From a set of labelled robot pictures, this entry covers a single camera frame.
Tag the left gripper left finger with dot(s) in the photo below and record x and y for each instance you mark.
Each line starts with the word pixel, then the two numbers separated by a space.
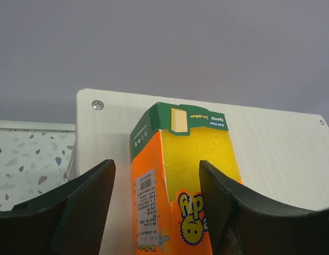
pixel 69 219

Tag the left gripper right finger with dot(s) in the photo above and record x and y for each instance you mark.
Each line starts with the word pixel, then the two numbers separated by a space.
pixel 243 221

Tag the green orange sponge box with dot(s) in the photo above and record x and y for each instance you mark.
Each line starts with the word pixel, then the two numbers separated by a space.
pixel 166 147

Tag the white two-tier shelf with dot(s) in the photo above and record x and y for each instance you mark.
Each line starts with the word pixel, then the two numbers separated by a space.
pixel 282 155

